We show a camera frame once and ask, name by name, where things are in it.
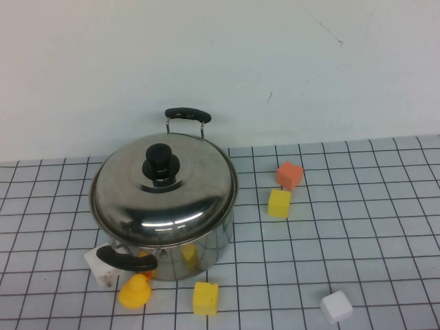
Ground notched yellow foam cube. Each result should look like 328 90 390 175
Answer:
192 281 220 317

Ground clean white foam cube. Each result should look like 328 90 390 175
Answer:
320 290 355 325

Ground stainless steel pot black handles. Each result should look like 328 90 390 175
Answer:
89 107 240 283

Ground yellow rubber duck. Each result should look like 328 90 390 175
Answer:
118 273 153 309

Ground white black-grid tablecloth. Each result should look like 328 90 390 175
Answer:
0 136 440 330

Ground plain yellow foam cube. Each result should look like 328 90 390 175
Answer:
267 188 293 219

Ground stainless steel pot lid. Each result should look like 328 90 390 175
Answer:
90 133 239 247

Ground orange foam cube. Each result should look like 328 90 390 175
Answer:
275 160 305 192

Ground dirty white foam block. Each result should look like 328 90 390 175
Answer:
83 242 127 289

